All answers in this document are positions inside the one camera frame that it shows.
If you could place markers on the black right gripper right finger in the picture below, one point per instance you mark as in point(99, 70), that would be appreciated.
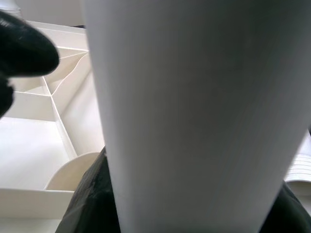
point(289, 213)

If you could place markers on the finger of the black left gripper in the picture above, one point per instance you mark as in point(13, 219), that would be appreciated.
point(5, 97)
point(26, 51)

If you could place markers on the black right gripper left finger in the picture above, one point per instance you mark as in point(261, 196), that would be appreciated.
point(94, 199)

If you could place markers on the white plastic table top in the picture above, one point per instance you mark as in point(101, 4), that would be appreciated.
point(24, 145)

